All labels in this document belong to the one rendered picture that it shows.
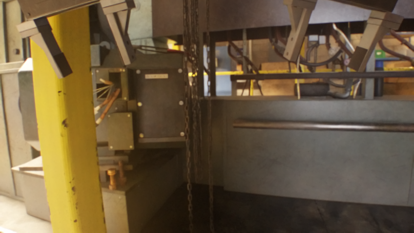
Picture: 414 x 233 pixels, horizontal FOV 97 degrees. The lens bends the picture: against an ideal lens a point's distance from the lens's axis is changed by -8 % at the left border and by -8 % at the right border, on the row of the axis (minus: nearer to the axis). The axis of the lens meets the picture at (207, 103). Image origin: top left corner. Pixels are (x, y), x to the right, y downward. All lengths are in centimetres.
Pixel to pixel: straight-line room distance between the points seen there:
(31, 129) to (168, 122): 62
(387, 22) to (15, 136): 169
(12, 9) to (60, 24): 115
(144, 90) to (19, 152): 98
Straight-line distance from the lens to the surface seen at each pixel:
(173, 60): 91
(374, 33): 43
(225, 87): 389
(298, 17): 35
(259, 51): 615
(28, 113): 114
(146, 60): 93
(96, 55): 97
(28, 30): 44
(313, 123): 119
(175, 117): 88
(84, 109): 59
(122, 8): 34
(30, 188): 145
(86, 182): 62
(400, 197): 158
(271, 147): 129
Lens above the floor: 69
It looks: 5 degrees down
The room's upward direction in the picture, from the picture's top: 1 degrees counter-clockwise
